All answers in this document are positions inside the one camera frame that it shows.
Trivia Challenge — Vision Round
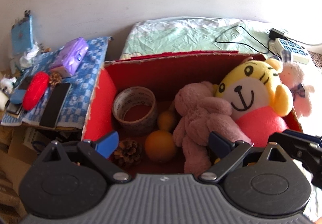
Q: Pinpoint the white power strip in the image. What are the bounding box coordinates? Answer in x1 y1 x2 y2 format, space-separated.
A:
268 38 310 64

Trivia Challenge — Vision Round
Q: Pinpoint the red glasses case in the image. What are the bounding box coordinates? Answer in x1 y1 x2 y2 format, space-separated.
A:
23 72 49 110

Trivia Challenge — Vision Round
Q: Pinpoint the dark patterned cushion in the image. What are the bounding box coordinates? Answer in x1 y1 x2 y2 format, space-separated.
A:
308 50 322 69

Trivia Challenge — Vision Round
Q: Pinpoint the black phone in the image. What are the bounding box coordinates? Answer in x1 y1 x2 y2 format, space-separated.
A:
39 83 71 129

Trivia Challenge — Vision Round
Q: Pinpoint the brown pine cone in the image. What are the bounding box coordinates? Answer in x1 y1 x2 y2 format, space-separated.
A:
112 139 142 168

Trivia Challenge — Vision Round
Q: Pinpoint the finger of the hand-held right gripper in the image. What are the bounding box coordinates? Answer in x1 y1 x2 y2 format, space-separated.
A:
268 130 322 156

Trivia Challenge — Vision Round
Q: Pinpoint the black flat case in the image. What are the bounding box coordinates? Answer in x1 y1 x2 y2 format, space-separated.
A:
15 76 34 91

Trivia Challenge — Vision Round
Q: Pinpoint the green printed bed sheet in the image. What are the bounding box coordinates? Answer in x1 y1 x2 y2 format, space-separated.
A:
119 18 322 63

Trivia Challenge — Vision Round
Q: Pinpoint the orange fruit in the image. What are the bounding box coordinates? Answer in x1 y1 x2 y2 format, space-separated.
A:
144 131 178 163
158 110 177 132

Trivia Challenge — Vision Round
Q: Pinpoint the blue notebook with clips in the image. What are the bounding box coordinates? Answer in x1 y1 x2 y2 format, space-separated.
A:
10 11 34 54

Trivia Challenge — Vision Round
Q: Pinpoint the red cardboard box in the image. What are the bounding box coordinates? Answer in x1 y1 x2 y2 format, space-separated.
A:
82 51 305 174

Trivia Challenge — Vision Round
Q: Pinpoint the blue cord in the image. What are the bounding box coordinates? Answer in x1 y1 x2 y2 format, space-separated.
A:
31 140 48 154

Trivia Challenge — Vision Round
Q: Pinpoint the black plastic crate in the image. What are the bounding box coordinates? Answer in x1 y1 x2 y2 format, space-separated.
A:
38 126 86 142

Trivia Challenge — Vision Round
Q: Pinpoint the black cable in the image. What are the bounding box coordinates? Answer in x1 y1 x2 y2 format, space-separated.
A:
216 25 275 59

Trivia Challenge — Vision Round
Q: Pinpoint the blue oval case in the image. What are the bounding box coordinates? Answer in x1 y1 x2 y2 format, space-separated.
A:
10 89 28 104

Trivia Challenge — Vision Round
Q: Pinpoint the printed tape roll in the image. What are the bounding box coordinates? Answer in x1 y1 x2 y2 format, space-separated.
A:
112 87 158 137

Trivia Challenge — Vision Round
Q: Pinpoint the blue checkered cloth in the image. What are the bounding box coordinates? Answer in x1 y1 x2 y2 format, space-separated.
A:
1 36 114 130

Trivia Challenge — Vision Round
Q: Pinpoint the black power adapter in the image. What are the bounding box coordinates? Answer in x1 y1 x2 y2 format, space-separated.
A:
269 28 287 40

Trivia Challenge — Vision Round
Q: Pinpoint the dark notebook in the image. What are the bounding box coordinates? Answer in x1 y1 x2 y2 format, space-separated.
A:
6 103 26 115

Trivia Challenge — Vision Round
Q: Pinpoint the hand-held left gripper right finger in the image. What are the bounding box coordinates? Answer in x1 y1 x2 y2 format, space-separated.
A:
199 132 291 184

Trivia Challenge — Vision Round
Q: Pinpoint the crumpled white plastic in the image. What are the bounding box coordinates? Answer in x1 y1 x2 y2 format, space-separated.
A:
19 43 42 68

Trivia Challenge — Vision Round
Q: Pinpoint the small white toy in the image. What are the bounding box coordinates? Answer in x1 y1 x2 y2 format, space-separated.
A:
0 77 18 110

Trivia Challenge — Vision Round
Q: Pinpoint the yellow tiger plush toy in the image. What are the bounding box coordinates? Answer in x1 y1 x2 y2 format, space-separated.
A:
214 58 294 147

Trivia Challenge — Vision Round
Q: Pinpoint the white cable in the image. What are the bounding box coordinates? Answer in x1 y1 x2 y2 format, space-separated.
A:
299 39 322 46

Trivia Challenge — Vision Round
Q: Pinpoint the small pine cone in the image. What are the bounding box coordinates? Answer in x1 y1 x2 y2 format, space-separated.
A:
48 72 62 86

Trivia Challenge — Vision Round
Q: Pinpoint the pink bear plush toy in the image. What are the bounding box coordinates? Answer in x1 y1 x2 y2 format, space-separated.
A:
172 81 252 174

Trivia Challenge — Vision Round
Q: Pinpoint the white rabbit plush toy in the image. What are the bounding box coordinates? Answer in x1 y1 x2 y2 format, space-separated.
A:
278 50 315 117

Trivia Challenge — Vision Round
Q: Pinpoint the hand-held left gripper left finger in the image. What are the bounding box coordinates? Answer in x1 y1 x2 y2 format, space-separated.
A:
41 131 132 184

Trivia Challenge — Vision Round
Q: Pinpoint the purple tissue pack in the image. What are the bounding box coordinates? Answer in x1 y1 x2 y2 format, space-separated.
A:
50 38 89 78

